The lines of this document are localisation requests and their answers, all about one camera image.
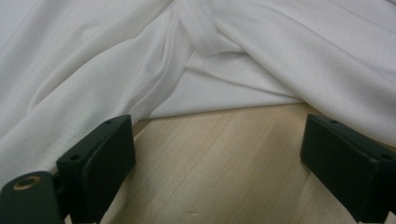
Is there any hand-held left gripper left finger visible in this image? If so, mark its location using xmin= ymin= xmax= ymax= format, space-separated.
xmin=56 ymin=114 xmax=137 ymax=224

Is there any white t-shirt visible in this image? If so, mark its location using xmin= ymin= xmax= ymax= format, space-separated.
xmin=0 ymin=0 xmax=396 ymax=191

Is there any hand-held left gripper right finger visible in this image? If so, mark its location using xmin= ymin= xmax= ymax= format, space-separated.
xmin=300 ymin=113 xmax=396 ymax=224

